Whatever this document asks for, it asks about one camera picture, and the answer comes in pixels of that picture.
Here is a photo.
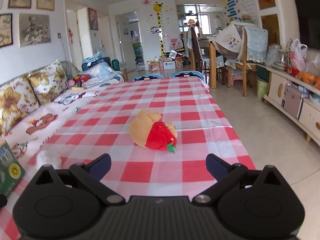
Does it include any tan bear plush strawberry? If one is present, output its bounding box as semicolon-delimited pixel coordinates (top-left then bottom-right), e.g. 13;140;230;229
129;109;177;153

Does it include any white fluffy plush toy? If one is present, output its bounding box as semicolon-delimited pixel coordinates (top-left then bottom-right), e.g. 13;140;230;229
36;150;62;169

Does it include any red white checkered tablecloth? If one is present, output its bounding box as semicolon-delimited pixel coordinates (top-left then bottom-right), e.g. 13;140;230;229
0;76;257;240

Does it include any sofa with cartoon cover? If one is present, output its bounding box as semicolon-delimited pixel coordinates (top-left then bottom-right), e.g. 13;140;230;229
0;60;126;160

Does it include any cardboard box green print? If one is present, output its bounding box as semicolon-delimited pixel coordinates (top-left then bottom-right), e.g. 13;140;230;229
0;139;25;197

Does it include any green waste bin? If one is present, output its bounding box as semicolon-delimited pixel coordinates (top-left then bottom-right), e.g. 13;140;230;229
257;78;268;100

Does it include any red box on sofa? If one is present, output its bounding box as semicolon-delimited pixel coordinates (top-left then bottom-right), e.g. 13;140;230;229
73;74;91;82

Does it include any white tv cabinet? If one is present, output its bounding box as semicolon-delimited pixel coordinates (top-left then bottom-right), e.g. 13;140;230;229
264;67;319;144

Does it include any small floral cushion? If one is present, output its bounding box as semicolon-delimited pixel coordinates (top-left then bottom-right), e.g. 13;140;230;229
28;60;68;105

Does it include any large floral cushion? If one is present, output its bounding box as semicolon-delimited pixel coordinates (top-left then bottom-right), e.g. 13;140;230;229
0;75;39;137

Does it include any wooden dining chair blue cover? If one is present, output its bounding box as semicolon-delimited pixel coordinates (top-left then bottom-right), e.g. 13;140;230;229
226;26;268;97

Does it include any wooden dining table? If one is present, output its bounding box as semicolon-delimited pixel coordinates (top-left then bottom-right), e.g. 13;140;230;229
198;33;241;88

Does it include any white red plastic bag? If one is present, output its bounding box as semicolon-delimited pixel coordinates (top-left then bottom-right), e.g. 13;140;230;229
289;38;308;72

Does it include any grey portrait sketch poster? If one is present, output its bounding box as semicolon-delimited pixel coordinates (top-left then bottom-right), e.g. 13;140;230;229
18;13;51;47

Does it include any black framed sketch picture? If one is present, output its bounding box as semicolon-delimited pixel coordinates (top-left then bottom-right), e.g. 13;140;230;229
0;13;13;47

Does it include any giraffe height chart sticker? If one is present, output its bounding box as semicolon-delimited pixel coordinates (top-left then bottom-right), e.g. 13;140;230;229
153;2;165;57

